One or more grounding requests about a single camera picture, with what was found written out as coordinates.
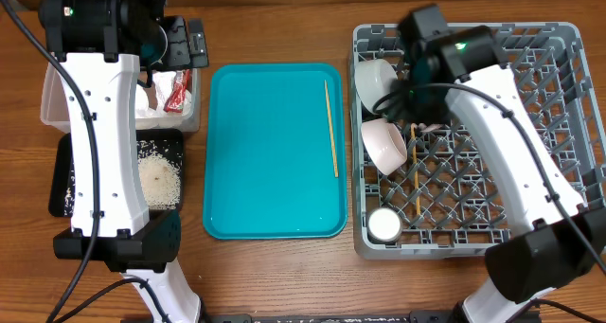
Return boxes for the pile of white rice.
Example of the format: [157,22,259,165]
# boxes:
[63,140,184,216]

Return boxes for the white cup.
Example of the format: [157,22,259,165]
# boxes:
[367,207,402,244]

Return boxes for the red snack wrapper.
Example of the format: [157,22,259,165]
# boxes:
[164,69,191,113]

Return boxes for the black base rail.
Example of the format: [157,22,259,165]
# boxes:
[211,310,452,323]

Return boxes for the teal serving tray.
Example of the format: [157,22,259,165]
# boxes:
[203,63,348,240]

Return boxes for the large white plate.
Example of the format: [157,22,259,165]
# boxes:
[419,123,442,134]

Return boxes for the wooden chopstick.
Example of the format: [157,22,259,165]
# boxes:
[410,123,421,216]
[324,80,339,178]

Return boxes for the small white plate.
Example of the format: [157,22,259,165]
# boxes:
[361,118,407,175]

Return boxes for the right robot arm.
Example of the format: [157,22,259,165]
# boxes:
[385,5,605,322]

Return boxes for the grey dishwasher rack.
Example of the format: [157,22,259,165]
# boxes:
[349,22,605,260]

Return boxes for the black food waste tray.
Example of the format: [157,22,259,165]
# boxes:
[48,128,186,219]

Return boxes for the grey bowl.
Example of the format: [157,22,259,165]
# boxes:
[354,59,398,114]

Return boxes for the clear plastic waste bin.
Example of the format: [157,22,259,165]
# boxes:
[40,65,201,133]

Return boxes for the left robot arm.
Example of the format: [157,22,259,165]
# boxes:
[39,0,204,322]

